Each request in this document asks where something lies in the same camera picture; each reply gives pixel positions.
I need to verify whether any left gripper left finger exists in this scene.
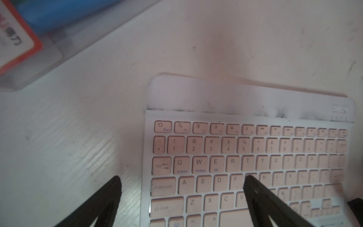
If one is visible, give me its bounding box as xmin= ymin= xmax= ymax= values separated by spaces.
xmin=56 ymin=176 xmax=122 ymax=227

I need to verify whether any pink keyboard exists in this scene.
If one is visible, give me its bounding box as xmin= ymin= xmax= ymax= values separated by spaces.
xmin=140 ymin=74 xmax=355 ymax=227

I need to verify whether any colourful marker pack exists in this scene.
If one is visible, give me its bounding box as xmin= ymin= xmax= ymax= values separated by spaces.
xmin=1 ymin=1 xmax=155 ymax=91

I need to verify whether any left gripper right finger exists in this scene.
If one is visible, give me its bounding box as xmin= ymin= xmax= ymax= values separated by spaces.
xmin=244 ymin=176 xmax=312 ymax=227

